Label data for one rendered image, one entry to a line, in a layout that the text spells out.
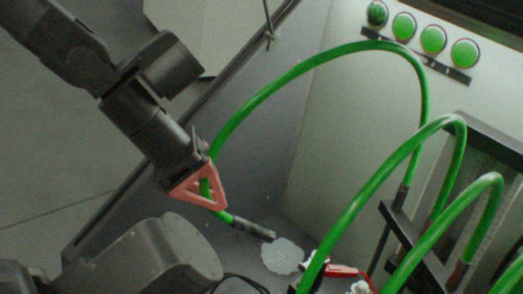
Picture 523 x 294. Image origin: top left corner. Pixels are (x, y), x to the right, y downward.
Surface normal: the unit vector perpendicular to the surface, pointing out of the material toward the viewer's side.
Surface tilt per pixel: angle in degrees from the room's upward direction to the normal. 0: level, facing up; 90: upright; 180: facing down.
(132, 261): 46
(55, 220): 0
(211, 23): 90
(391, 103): 90
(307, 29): 90
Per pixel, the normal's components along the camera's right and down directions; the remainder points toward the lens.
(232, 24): 0.47, 0.55
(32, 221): 0.17, -0.83
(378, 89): -0.73, 0.25
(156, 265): -0.30, -0.33
